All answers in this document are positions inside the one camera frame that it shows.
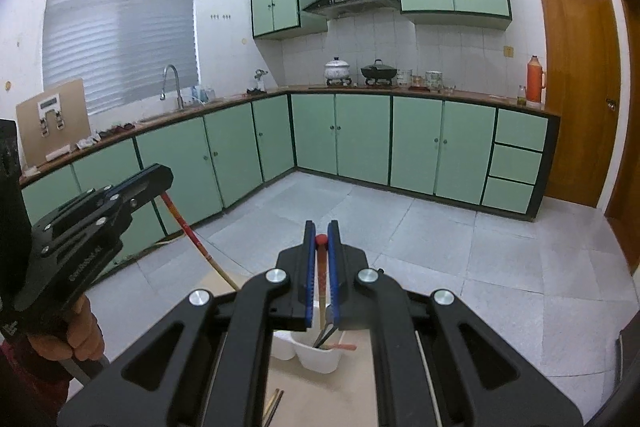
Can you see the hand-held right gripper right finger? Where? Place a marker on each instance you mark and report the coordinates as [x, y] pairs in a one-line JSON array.
[[333, 277]]

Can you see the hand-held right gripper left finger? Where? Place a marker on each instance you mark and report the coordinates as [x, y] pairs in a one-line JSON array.
[[311, 277]]

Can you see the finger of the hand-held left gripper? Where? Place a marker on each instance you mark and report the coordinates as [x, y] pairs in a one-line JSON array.
[[150, 174], [150, 193]]

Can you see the black chopstick with gold band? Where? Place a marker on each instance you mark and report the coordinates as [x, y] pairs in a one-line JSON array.
[[324, 329]]

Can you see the wood-tipped black red chopstick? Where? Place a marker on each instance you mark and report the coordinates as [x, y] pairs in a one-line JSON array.
[[342, 347]]

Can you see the white plastic container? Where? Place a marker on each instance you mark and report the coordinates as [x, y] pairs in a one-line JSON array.
[[285, 347], [320, 359]]

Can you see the plain wooden chopstick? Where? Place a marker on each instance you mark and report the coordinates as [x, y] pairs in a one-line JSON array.
[[278, 404], [271, 409]]

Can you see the person's left forearm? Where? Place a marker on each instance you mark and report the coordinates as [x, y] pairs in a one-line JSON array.
[[27, 387]]

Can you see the person's left hand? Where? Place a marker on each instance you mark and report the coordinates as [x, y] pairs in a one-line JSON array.
[[82, 337]]

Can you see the chrome faucet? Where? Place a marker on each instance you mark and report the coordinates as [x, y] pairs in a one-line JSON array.
[[176, 87]]

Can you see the white device on board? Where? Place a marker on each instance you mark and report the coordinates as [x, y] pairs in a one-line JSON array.
[[50, 114]]

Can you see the cardboard sheet with clips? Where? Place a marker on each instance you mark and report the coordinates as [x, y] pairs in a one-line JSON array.
[[30, 137]]

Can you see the green lower kitchen cabinets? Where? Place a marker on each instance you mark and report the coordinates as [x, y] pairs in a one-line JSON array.
[[360, 137]]

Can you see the window blind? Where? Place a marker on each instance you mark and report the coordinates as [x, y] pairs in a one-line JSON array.
[[120, 27]]

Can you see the green drawer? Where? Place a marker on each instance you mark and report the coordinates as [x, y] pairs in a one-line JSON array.
[[520, 129], [507, 195], [515, 163]]

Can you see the gas stove burner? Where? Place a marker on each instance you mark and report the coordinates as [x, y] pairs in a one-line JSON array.
[[339, 82]]

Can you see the white pot with lid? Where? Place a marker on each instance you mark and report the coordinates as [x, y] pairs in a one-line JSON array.
[[339, 69]]

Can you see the black wok with lid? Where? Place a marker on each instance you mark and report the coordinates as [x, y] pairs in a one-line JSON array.
[[378, 71]]

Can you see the patterned jar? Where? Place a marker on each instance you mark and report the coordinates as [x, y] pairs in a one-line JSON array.
[[404, 78], [433, 80]]

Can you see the small oil bottle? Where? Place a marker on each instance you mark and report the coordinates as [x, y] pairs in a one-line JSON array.
[[521, 97]]

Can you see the orange thermos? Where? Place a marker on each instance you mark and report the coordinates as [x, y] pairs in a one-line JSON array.
[[535, 79]]

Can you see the wall hooks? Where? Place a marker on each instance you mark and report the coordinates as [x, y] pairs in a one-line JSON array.
[[220, 16]]

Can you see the yellow wall outlet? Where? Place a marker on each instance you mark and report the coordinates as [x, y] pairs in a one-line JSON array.
[[509, 51]]

